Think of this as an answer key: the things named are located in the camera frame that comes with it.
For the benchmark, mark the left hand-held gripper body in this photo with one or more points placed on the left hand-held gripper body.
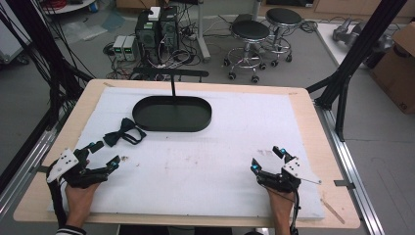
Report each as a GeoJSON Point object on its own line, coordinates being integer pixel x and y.
{"type": "Point", "coordinates": [73, 174]}

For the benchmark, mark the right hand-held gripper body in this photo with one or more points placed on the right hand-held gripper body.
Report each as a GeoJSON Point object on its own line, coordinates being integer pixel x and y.
{"type": "Point", "coordinates": [284, 181]}

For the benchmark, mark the black bow tie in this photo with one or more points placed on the black bow tie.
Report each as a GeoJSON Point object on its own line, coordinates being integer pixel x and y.
{"type": "Point", "coordinates": [121, 131]}

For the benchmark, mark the black oval tray stand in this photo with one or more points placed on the black oval tray stand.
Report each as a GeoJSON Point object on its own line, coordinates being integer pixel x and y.
{"type": "Point", "coordinates": [173, 117]}

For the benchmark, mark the person's right hand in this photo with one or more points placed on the person's right hand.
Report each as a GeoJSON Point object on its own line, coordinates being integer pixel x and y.
{"type": "Point", "coordinates": [280, 204]}

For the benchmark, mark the person's left hand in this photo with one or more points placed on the person's left hand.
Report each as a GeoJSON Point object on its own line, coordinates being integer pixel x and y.
{"type": "Point", "coordinates": [80, 202]}

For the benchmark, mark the black tape strip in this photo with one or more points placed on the black tape strip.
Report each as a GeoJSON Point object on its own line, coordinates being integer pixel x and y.
{"type": "Point", "coordinates": [41, 169]}
{"type": "Point", "coordinates": [344, 184]}

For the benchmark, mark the white foam mat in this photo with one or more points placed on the white foam mat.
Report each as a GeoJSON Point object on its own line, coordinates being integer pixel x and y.
{"type": "Point", "coordinates": [212, 156]}

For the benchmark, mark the grey power supply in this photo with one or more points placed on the grey power supply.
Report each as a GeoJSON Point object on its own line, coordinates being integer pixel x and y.
{"type": "Point", "coordinates": [131, 48]}
{"type": "Point", "coordinates": [118, 47]}

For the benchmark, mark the clear plastic sheet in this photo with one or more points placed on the clear plastic sheet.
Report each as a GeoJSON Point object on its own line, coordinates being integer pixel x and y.
{"type": "Point", "coordinates": [91, 27]}

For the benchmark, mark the white platform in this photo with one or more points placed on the white platform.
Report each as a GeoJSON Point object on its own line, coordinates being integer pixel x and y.
{"type": "Point", "coordinates": [332, 42]}

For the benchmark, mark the black computer tower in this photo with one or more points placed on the black computer tower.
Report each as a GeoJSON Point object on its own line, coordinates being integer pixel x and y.
{"type": "Point", "coordinates": [169, 32]}
{"type": "Point", "coordinates": [147, 36]}

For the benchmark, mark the black round stool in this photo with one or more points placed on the black round stool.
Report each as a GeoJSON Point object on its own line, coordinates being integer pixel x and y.
{"type": "Point", "coordinates": [250, 31]}
{"type": "Point", "coordinates": [283, 16]}

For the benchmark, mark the grey machine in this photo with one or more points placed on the grey machine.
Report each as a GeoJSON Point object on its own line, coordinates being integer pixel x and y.
{"type": "Point", "coordinates": [355, 34]}

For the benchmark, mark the grey table leg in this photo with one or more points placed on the grey table leg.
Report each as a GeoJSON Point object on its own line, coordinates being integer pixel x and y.
{"type": "Point", "coordinates": [203, 36]}

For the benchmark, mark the brown cardboard box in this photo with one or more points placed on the brown cardboard box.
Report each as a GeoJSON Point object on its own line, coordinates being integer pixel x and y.
{"type": "Point", "coordinates": [396, 68]}

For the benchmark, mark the white round table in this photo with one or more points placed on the white round table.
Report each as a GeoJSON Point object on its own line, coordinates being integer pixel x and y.
{"type": "Point", "coordinates": [67, 7]}

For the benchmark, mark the white box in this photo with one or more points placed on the white box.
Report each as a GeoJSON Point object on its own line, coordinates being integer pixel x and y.
{"type": "Point", "coordinates": [154, 13]}

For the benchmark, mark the aluminium rail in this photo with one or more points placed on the aluminium rail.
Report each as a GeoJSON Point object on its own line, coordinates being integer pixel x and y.
{"type": "Point", "coordinates": [23, 176]}
{"type": "Point", "coordinates": [350, 169]}

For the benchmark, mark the black metal frame stand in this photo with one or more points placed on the black metal frame stand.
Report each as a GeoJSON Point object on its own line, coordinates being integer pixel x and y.
{"type": "Point", "coordinates": [355, 55]}

